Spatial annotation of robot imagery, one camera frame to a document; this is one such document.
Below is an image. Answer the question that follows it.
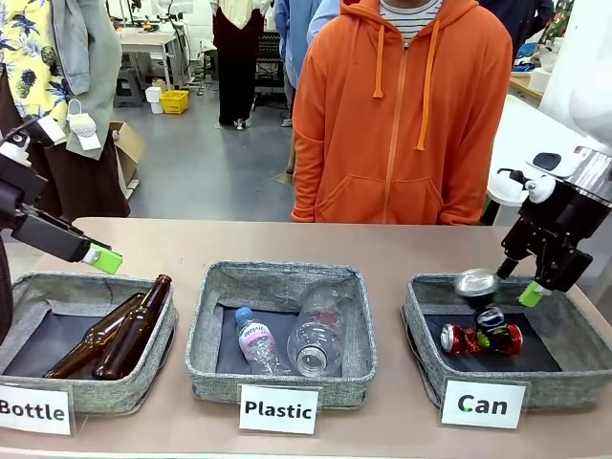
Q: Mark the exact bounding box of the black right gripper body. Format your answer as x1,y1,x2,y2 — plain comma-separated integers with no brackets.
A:
500,179,612,293

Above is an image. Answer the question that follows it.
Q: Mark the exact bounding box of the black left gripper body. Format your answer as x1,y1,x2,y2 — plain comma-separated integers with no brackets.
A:
0,160,96,263

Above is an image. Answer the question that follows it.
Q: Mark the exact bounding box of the dark can with silver lid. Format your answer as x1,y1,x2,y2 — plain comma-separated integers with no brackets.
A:
453,268,501,312

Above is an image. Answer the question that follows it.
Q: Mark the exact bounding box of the black printed can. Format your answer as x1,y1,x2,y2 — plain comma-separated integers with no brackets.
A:
475,305,508,350

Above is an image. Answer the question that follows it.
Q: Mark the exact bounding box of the brown glass bottle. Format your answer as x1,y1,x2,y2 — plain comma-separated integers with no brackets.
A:
42,292,145,380
91,273,174,382

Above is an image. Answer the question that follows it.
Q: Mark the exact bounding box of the crushed red can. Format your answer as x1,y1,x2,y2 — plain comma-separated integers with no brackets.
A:
440,322,525,356

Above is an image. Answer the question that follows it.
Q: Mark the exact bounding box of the small blue-capped plastic bottle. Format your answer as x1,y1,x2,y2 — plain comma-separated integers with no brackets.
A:
233,306,292,377

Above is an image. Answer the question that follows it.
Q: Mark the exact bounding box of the large clear plastic bottle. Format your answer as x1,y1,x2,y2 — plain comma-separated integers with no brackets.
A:
286,285,358,378

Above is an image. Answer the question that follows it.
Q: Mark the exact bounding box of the grey basket with Can sign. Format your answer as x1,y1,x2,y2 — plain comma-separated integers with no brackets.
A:
401,273,612,411

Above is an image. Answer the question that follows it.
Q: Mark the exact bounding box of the white Can sign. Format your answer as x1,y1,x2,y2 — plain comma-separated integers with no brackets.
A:
439,377,531,430

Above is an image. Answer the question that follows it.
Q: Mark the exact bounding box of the grey basket with Bottle sign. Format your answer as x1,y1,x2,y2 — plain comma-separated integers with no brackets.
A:
0,272,179,415

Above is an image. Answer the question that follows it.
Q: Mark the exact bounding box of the grey basket with Plastic sign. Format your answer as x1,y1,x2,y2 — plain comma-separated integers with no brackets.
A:
185,260,379,410

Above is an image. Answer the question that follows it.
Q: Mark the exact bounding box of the white side table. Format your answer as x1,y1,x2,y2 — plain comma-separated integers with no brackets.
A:
485,93,594,226

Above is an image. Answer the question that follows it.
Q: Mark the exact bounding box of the white pouch with tag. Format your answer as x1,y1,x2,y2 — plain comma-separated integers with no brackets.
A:
66,98,102,152

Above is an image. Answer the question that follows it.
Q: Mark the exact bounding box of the cardboard box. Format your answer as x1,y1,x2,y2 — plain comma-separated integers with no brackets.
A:
108,121,145,200

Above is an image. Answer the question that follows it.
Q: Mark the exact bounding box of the white paper roll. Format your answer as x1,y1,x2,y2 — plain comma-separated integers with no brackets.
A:
528,66,556,95

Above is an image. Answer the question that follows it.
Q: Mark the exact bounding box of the yellow floral shirt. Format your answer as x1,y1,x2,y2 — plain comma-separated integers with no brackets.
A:
0,0,71,140

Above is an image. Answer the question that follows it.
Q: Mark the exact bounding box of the grey step stool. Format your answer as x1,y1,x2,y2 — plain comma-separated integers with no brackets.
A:
114,66,145,109

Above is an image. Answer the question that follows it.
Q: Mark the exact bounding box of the white Bottle sign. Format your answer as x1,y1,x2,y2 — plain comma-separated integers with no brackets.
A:
0,382,77,436

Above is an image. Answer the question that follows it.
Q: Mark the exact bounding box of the white bucket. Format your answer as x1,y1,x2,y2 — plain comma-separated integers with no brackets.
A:
144,85,166,115

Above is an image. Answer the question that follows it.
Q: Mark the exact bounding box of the yellow plastic crate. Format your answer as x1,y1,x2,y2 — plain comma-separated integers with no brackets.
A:
159,89,190,115

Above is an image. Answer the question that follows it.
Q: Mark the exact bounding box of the person in orange hoodie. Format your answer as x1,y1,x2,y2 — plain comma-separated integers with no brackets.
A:
291,0,514,226

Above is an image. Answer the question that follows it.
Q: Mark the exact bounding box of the grey hanging jacket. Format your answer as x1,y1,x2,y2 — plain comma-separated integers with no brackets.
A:
50,0,123,162

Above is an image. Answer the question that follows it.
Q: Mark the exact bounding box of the dark floral garment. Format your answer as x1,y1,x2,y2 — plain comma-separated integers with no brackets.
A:
539,0,575,47

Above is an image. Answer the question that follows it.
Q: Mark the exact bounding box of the person in dark jacket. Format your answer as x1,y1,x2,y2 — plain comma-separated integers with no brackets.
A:
477,0,556,49

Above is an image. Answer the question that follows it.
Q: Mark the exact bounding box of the beige work table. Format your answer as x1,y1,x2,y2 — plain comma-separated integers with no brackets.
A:
119,29,179,92

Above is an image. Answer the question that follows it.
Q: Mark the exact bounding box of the white Plastic sign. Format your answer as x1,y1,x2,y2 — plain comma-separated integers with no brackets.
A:
237,382,322,436

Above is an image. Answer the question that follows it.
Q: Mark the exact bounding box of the person in dark skirt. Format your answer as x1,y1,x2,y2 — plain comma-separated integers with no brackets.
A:
209,0,265,130

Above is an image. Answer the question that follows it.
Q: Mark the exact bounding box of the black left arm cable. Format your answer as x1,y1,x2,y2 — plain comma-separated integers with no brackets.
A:
0,236,14,346

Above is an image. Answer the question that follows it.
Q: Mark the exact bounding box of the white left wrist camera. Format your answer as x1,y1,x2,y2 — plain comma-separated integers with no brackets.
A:
35,116,68,145

